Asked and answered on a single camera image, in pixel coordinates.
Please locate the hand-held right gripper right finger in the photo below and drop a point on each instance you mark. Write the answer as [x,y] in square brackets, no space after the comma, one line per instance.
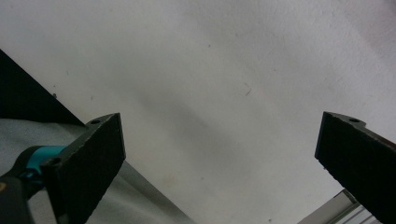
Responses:
[358,161]

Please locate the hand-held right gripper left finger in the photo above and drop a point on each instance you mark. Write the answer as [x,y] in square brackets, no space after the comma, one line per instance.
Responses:
[84,168]

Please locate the aluminium frame rail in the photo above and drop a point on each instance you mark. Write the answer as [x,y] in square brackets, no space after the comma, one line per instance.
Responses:
[337,207]

